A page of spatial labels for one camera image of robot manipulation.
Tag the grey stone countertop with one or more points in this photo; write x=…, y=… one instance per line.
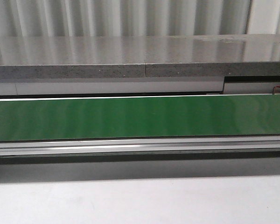
x=139, y=57

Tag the white corrugated curtain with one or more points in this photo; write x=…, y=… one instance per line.
x=138, y=17

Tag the green conveyor belt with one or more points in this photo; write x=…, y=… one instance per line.
x=98, y=118

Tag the aluminium conveyor frame rail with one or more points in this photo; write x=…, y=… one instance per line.
x=174, y=145

